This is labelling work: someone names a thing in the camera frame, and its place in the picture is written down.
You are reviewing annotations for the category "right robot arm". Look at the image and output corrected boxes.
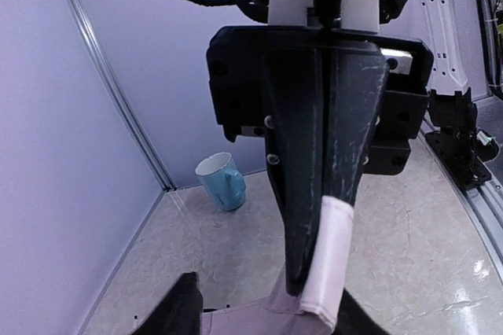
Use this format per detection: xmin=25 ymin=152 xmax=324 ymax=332
xmin=207 ymin=0 xmax=491 ymax=296

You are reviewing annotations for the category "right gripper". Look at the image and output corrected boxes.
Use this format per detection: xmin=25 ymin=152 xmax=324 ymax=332
xmin=206 ymin=26 xmax=433 ymax=296

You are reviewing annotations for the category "front aluminium rail base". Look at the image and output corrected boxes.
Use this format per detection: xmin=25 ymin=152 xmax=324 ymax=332
xmin=416 ymin=0 xmax=503 ymax=234

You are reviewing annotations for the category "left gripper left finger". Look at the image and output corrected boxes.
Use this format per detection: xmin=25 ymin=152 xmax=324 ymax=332
xmin=132 ymin=272 xmax=204 ymax=335

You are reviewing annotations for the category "light blue mug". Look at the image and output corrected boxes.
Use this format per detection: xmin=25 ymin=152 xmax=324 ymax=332
xmin=195 ymin=152 xmax=246 ymax=212

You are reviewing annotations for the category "right aluminium frame post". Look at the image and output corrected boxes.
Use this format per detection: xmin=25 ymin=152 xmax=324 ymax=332
xmin=67 ymin=0 xmax=176 ymax=192

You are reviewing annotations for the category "pink folding umbrella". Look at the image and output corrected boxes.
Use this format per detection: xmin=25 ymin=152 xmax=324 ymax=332
xmin=201 ymin=196 xmax=354 ymax=335

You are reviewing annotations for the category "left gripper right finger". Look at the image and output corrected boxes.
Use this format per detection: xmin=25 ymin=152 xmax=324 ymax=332
xmin=333 ymin=289 xmax=388 ymax=335

